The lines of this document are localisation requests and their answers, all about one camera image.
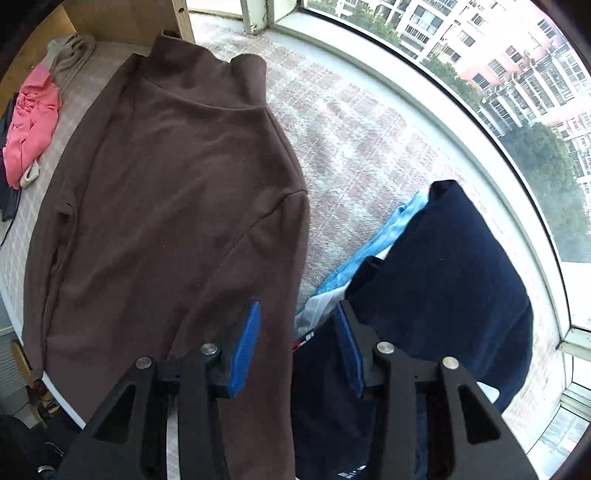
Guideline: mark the wooden stool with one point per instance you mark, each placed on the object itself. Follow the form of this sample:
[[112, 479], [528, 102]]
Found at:
[[23, 369]]

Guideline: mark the beige knit sweater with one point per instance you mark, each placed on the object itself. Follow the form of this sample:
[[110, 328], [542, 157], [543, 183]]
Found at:
[[74, 55]]

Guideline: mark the navy folded sweatshirt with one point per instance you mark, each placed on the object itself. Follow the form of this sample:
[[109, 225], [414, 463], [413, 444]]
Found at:
[[452, 277]]

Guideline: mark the person's black jacket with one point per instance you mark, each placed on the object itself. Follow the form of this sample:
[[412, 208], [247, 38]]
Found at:
[[27, 447]]

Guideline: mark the pink garment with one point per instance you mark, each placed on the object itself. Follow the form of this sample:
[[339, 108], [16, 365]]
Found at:
[[32, 124]]

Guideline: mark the light blue folded garment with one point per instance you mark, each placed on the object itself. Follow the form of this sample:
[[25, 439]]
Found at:
[[369, 258]]

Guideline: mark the light wooden cabinet panel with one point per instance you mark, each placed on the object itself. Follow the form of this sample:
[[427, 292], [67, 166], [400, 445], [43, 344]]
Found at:
[[124, 18]]

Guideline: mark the brown fleece sweater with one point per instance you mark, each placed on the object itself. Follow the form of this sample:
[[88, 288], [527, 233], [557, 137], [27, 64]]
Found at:
[[175, 194]]

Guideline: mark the white folded garment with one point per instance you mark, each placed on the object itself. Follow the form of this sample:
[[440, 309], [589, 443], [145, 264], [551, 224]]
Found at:
[[318, 309]]

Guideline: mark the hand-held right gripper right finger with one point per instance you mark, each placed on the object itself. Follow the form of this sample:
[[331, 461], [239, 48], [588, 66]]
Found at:
[[348, 350]]

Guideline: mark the large bay window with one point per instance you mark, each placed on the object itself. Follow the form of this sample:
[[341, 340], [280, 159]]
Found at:
[[508, 92]]

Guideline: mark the dark grey garment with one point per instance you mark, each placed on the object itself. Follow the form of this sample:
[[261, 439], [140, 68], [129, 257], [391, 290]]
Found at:
[[9, 184]]

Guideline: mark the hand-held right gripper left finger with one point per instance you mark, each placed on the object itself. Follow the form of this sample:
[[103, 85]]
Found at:
[[247, 341]]

